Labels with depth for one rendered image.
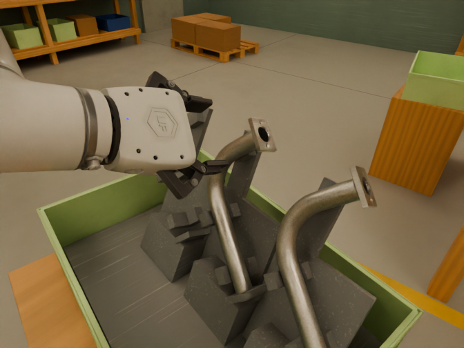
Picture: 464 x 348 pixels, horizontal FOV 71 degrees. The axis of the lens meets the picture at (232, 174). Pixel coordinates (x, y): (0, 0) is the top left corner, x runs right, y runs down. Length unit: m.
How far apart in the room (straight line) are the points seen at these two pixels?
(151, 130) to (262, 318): 0.38
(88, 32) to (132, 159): 5.35
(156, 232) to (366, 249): 1.53
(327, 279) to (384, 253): 1.57
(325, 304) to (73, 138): 0.41
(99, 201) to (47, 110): 0.52
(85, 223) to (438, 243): 1.96
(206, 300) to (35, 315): 0.37
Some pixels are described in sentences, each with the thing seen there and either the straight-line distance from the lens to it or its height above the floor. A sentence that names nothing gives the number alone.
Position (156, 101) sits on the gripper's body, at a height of 1.27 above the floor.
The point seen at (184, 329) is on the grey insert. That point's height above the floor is 0.85.
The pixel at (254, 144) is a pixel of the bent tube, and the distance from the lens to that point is 0.51.
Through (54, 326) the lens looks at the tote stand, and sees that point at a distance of 0.80.
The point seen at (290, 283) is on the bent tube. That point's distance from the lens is 0.51.
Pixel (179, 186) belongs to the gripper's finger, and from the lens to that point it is 0.40.
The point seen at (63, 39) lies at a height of 0.28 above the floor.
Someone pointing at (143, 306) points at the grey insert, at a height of 0.85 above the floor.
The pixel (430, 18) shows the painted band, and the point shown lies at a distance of 6.35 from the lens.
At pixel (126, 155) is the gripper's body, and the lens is 0.36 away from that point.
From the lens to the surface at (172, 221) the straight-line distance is 0.68.
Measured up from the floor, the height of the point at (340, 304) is 0.99.
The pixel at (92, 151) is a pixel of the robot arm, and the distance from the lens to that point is 0.34.
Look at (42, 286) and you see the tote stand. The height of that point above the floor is 0.79.
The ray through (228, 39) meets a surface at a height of 0.30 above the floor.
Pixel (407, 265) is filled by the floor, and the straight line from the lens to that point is 2.09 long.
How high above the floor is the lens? 1.42
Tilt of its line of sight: 35 degrees down
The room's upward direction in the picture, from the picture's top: 1 degrees clockwise
